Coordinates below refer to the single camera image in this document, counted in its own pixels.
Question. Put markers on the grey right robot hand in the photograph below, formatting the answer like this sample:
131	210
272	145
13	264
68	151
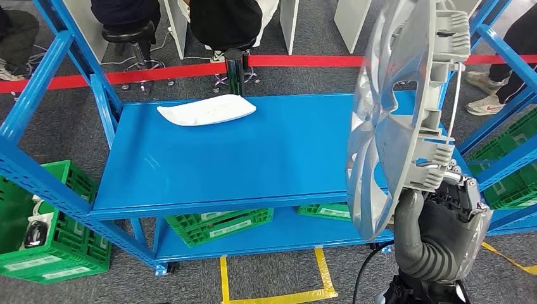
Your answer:
453	235

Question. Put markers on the silver grey wheel cover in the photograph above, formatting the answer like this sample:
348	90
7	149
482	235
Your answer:
402	126

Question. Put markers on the blue metal shelf rack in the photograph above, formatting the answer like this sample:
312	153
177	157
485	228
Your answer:
230	159
516	222

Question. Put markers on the white curved plastic part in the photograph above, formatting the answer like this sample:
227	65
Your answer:
37	200
44	220

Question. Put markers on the black oval part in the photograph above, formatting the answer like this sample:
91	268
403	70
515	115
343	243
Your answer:
35	235

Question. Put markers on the yellow floor tape outline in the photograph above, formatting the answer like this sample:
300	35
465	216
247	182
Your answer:
224	285
509	260

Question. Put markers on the person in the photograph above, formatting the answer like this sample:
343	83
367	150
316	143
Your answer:
126	10
19	33
224	21
520	38

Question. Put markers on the white curved plastic panel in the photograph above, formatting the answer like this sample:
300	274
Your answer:
205	111

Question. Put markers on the black chrome stanchion post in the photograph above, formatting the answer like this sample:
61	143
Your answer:
236	73

